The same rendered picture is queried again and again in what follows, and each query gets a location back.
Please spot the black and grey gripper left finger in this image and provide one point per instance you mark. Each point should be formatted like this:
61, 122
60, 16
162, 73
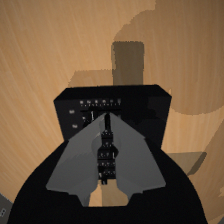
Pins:
71, 169

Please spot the black lighting desk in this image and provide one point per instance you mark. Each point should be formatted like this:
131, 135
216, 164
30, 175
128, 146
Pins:
144, 107

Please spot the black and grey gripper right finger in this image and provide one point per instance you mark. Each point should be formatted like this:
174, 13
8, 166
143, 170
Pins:
142, 167

